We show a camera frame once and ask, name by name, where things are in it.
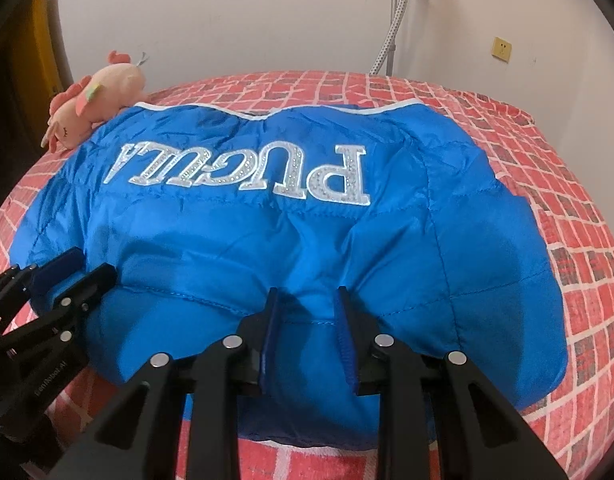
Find yellow wall socket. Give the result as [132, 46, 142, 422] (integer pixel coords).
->
[491, 37, 512, 63]

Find wooden door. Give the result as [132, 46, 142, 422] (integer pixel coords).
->
[0, 0, 63, 205]

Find pink plush unicorn toy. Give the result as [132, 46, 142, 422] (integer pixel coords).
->
[40, 50, 149, 153]

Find blue puffer jacket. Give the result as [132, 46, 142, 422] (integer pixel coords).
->
[10, 100, 568, 450]

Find red plaid bed cover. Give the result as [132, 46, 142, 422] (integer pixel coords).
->
[0, 70, 614, 479]

